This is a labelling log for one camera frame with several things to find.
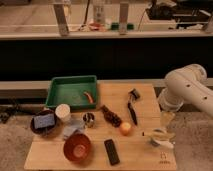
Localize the green plastic tray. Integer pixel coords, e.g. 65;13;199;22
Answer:
45;75;98;110

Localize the orange fruit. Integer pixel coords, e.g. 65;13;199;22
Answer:
119;122;132;136

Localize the white paper cup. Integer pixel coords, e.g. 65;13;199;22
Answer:
55;104;71;122

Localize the small metal cup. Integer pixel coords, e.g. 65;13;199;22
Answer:
83;112;95;128

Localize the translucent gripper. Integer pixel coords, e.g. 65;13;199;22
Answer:
153;110;176;147

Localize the black eraser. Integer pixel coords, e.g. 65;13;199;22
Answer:
104;139;120;165

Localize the dark brown bowl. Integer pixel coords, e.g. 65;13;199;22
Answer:
30;110;58;135

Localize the wooden board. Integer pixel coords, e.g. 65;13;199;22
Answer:
24;83;176;171

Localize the orange sausage toy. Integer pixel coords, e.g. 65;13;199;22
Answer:
84;92;94;103

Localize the grey cloth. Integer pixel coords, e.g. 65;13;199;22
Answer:
63;120;85;139

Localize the red bowl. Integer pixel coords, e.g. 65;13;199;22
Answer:
63;134;91;163

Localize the blue sponge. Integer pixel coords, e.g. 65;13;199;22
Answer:
34;114;55;129

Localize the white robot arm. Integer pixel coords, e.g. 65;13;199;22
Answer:
158;64;213;127

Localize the black dish brush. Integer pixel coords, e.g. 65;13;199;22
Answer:
127;89;140;125

